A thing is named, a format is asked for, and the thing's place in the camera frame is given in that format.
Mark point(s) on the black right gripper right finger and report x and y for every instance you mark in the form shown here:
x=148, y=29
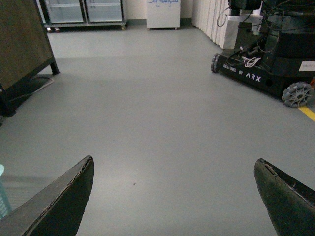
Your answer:
x=290, y=204

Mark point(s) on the glass door refrigerator cabinet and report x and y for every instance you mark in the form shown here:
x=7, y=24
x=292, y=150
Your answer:
x=58, y=14

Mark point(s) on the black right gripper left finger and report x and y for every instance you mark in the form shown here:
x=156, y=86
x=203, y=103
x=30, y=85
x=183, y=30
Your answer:
x=58, y=209

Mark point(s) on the light blue plastic basket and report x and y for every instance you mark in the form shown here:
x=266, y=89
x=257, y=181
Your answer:
x=5, y=207

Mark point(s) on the white chest freezer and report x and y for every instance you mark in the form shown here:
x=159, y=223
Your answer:
x=163, y=14

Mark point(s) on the black ARX mobile robot base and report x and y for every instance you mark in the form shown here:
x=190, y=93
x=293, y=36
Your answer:
x=281, y=61

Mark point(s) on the dark wooden display stand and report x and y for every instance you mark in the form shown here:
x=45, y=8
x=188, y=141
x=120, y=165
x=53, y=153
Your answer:
x=25, y=49

